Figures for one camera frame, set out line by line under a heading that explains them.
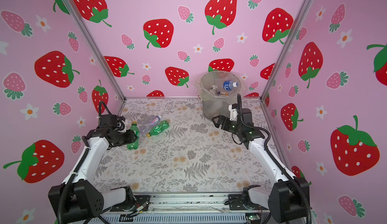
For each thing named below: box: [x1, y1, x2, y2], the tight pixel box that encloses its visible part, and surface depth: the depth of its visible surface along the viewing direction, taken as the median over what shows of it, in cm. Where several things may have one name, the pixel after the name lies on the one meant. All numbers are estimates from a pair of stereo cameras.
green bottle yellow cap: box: [146, 120, 170, 138], surface depth 100 cm
